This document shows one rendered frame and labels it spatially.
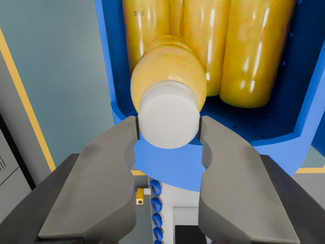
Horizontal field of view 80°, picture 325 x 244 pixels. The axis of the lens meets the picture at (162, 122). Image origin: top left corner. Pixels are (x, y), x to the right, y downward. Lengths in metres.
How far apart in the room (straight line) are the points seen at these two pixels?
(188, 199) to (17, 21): 1.49
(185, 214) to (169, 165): 0.52
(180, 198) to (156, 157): 0.50
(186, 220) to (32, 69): 1.45
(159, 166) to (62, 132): 1.66
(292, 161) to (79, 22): 1.41
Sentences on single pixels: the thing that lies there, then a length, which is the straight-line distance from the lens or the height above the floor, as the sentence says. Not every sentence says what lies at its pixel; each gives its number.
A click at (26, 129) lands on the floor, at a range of 2.00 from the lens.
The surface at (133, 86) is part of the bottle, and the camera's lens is 0.16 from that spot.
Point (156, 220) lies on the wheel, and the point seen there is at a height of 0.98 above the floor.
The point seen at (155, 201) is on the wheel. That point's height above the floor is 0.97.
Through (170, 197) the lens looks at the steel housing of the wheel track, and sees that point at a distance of 0.69.
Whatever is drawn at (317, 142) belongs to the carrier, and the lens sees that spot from 1.07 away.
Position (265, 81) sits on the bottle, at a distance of 0.28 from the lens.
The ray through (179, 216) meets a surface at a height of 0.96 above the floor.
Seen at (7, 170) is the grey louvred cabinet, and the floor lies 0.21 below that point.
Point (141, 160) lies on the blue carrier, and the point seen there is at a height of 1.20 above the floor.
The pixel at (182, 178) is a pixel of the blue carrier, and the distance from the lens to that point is 0.21.
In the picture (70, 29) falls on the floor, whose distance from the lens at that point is 1.52.
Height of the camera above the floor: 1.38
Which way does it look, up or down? 62 degrees down
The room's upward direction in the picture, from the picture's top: 176 degrees counter-clockwise
